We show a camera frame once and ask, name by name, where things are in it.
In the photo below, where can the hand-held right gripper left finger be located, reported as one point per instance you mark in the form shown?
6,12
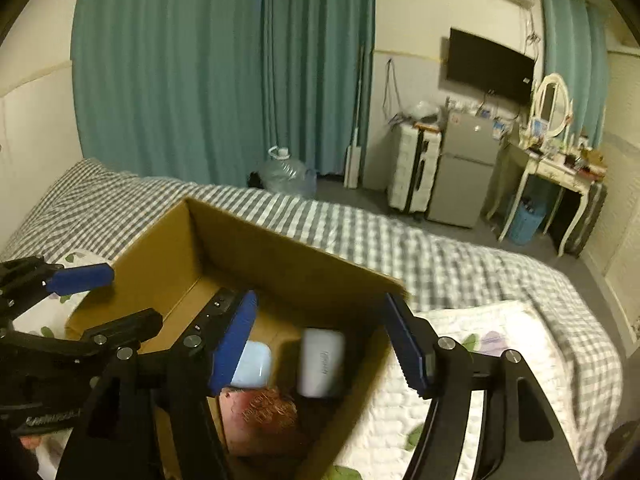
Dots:
234,342

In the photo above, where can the clear plastic bag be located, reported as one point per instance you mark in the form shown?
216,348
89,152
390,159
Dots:
422,111

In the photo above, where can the checkered bed with quilt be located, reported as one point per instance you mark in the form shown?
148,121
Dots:
450,265

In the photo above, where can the white earbuds case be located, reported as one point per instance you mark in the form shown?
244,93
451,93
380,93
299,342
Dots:
254,364

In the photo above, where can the black wall television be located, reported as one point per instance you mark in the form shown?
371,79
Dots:
487,67

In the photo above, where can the white flat mop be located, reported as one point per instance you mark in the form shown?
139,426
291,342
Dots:
353,160

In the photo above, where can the white vanity table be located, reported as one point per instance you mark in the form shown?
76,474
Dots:
530,170

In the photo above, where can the clear plastic water jug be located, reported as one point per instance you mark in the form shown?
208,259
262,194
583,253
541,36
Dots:
290,172

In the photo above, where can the white floral quilt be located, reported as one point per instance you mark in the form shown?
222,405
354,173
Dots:
480,330

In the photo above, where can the grey small fridge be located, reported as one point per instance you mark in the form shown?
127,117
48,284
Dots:
465,170

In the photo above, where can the red printed packet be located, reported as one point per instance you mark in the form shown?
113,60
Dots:
260,417

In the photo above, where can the blue waste bin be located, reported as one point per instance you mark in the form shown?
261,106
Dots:
525,222

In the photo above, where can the dark hard suitcase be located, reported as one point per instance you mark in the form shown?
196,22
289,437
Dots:
585,220

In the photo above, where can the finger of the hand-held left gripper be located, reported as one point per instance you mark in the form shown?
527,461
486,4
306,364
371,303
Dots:
125,329
80,278

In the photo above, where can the white floral pillow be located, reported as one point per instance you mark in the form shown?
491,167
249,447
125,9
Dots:
47,312

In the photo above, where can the brown cardboard box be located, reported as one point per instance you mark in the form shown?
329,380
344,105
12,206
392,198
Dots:
280,255

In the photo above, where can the white hard suitcase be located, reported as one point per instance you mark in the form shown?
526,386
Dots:
410,170

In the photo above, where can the white power bank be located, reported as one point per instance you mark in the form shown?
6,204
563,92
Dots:
321,362

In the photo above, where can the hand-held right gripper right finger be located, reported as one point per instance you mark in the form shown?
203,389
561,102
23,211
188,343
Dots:
407,350

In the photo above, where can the teal curtain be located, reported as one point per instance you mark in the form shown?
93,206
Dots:
572,50
320,60
165,70

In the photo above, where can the pile of cosmetic items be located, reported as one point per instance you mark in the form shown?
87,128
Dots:
565,157

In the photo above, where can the white oval vanity mirror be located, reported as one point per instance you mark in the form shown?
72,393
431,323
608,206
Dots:
549,102

